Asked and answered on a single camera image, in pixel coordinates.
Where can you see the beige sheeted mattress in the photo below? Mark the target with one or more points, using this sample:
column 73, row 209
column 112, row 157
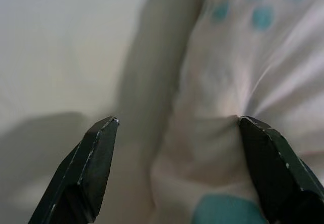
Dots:
column 50, row 57

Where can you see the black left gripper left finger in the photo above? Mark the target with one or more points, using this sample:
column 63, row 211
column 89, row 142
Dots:
column 83, row 178

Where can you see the pink spotted pillow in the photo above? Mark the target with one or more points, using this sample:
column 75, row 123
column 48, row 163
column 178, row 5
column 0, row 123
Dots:
column 227, row 69

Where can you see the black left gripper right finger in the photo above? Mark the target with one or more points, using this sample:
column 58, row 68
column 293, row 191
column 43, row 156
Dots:
column 278, row 178

